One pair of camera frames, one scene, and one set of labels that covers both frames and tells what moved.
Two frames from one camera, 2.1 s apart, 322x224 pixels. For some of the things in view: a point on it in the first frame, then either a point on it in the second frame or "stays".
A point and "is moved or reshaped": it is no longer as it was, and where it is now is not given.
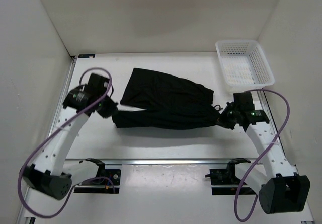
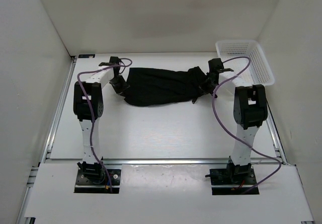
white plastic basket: x=244 y=66 stays
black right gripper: x=222 y=120 to x=204 y=86
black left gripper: x=111 y=108 to x=123 y=88
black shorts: x=167 y=102 is moved or reshaped
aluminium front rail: x=158 y=161 stays
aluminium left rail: x=72 y=64 stays
